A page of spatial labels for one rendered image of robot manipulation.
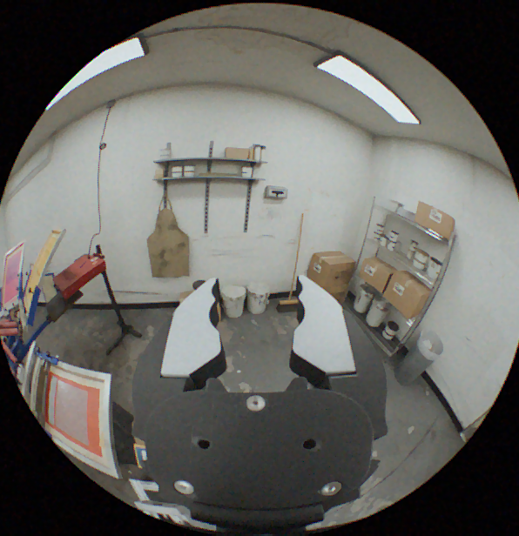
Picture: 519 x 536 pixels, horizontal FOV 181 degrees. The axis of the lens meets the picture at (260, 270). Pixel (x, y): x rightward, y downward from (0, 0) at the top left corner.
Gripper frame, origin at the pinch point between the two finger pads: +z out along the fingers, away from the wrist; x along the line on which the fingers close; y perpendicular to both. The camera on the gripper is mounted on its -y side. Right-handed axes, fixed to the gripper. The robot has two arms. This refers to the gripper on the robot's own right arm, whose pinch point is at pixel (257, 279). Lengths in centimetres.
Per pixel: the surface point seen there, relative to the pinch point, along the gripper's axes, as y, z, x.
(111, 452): 61, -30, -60
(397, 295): 106, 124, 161
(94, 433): 63, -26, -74
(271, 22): -132, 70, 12
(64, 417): 59, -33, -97
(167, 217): 24, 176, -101
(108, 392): 60, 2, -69
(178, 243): 57, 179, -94
